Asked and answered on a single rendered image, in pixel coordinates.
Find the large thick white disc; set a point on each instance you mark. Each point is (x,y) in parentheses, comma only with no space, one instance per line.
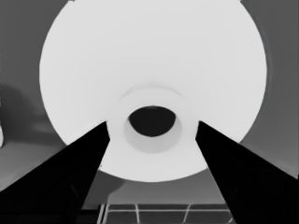
(149,46)

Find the white round carrier with pins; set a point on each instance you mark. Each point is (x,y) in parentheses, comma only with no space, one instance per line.
(1,137)

